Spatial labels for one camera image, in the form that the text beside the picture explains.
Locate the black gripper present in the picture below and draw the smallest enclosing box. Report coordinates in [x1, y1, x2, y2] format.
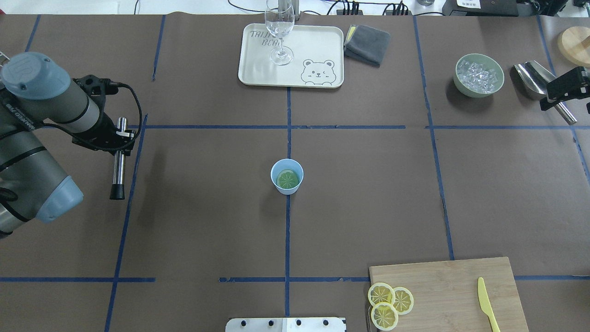
[72, 113, 136, 157]

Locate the steel muddler black tip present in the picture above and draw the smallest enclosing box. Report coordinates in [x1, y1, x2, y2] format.
[110, 117, 128, 201]

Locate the light blue plastic cup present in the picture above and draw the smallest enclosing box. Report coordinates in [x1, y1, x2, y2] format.
[270, 159, 304, 196]

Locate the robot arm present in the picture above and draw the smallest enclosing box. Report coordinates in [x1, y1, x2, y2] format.
[0, 52, 141, 239]

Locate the wooden cup tree stand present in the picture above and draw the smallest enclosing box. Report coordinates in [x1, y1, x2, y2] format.
[558, 26, 590, 68]

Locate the clear wine glass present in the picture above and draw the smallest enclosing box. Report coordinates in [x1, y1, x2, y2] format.
[264, 0, 295, 66]

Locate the cream bear tray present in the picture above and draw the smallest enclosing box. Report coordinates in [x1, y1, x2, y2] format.
[238, 24, 345, 89]

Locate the dark grey folded cloth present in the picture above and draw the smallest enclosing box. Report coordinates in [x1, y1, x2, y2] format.
[343, 24, 391, 68]

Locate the bamboo cutting board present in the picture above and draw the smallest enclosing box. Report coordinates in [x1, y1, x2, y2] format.
[369, 257, 529, 332]

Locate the green bowl of ice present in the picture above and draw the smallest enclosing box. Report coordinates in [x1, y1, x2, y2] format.
[453, 54, 504, 98]

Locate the yellow plastic knife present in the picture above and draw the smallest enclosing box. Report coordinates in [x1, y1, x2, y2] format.
[478, 277, 500, 332]

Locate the steel ice scoop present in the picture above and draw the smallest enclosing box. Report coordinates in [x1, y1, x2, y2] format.
[514, 61, 577, 125]

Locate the black camera cable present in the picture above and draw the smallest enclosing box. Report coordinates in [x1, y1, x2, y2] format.
[44, 82, 143, 152]

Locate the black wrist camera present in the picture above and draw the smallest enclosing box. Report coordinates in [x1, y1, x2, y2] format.
[73, 74, 119, 96]
[539, 66, 590, 111]

